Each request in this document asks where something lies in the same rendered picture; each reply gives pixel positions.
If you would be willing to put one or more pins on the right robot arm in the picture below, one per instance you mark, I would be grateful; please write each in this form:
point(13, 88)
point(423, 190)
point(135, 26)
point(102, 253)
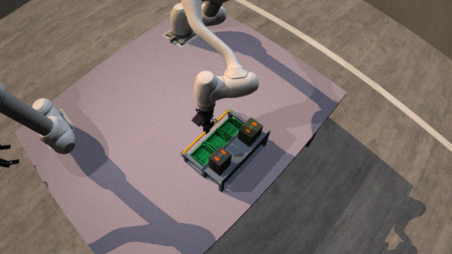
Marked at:
point(43, 118)

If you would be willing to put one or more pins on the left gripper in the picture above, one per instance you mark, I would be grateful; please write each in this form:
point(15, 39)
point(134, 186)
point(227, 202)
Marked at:
point(208, 116)

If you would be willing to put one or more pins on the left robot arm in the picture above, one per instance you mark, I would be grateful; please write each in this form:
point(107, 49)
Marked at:
point(185, 23)

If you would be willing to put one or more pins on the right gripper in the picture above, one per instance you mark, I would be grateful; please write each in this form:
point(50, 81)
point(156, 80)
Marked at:
point(5, 163)

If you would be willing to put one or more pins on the green open bin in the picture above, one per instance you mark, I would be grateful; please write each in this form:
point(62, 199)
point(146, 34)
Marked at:
point(201, 153)
point(216, 139)
point(230, 127)

